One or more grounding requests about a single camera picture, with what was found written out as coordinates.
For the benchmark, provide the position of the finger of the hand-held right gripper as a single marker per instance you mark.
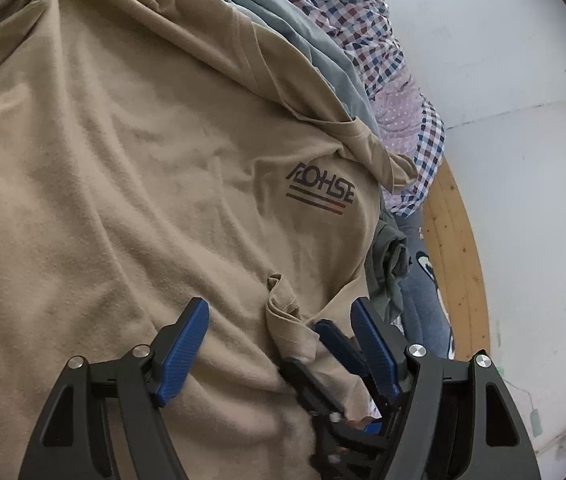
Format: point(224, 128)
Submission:
point(335, 342)
point(313, 387)

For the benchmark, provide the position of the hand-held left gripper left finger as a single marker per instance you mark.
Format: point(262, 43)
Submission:
point(183, 355)

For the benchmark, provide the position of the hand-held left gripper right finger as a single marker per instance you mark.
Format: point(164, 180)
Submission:
point(373, 350)

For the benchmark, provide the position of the beige t-shirt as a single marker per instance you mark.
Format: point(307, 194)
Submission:
point(138, 185)

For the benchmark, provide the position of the blue jeans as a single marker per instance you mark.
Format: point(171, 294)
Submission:
point(428, 305)

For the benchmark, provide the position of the olive grey t-shirt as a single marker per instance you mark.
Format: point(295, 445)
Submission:
point(385, 260)

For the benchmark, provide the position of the wooden headboard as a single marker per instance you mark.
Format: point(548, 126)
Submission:
point(458, 250)

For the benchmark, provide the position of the mint green plug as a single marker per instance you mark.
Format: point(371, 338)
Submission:
point(536, 421)

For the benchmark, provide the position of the checkered purple quilt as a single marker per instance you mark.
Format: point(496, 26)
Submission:
point(358, 25)

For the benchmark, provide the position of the light blue garment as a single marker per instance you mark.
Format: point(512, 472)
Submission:
point(283, 15)

